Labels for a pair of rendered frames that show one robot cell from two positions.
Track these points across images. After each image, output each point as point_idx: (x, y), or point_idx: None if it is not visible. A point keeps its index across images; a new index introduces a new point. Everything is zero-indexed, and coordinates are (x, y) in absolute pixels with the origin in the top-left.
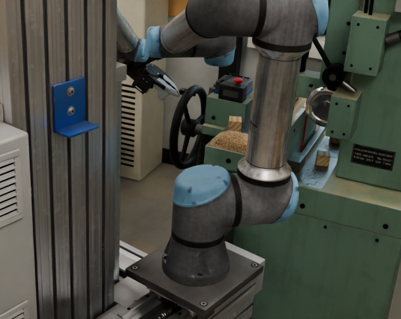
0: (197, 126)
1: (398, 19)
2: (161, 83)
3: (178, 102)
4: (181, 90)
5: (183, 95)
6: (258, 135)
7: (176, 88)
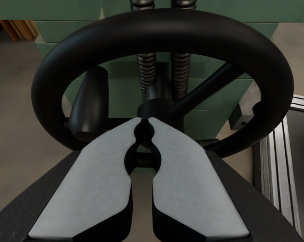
0: (167, 98)
1: None
2: (226, 181)
3: (279, 59)
4: (99, 117)
5: (253, 36)
6: None
7: (128, 123)
